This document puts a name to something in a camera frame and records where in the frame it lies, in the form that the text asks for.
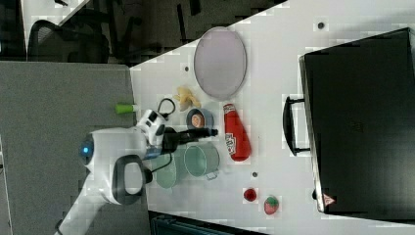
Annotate orange slice toy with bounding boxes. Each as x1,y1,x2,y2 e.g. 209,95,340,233
192,114,205,128

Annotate blue bowl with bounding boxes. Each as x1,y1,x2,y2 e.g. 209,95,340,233
186,109,214,129

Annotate green cup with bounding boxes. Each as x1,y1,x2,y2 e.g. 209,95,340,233
184,143,220,180

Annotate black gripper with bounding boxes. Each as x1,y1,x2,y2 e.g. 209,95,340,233
161,127,218,154

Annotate black office chair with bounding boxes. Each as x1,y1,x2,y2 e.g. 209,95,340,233
26,20,110,64

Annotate green capped bottle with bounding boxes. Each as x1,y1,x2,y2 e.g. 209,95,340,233
115,104,139,115

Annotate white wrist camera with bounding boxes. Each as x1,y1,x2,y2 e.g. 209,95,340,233
137,110,166,146

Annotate yellow plush banana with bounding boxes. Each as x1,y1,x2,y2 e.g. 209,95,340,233
173,86,202,112

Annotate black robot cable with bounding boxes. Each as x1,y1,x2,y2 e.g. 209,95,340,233
157,97,176,120

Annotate round purple plate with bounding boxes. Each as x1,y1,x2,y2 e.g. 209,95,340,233
194,26,247,101

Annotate green oval strainer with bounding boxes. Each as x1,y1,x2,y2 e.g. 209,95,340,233
151,149,188,189

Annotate plush strawberry with green top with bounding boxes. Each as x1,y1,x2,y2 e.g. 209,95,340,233
263,196,279,215

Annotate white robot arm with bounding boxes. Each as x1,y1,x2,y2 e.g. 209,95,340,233
54,126,217,235

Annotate black toaster oven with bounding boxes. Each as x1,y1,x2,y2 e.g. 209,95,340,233
299,27,415,224

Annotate red plush ketchup bottle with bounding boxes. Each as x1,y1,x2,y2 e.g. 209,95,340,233
223,104,252,162

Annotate small red plush fruit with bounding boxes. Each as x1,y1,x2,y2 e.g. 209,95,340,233
244,188,256,202

